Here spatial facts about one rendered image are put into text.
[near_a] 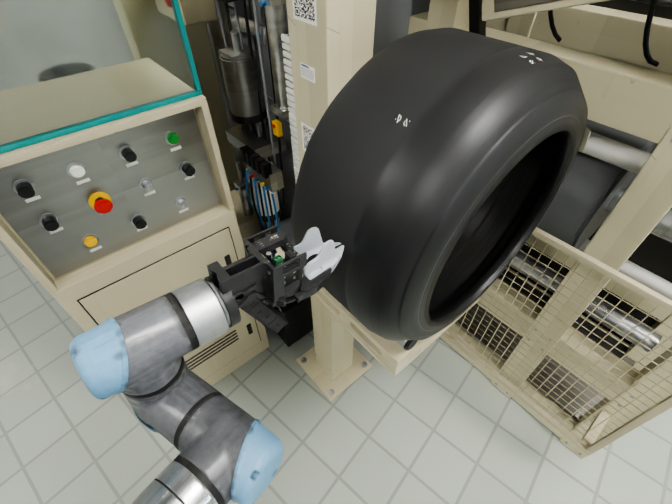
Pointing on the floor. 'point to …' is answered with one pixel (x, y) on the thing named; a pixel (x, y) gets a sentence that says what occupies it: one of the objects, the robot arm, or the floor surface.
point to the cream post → (316, 50)
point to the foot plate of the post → (336, 377)
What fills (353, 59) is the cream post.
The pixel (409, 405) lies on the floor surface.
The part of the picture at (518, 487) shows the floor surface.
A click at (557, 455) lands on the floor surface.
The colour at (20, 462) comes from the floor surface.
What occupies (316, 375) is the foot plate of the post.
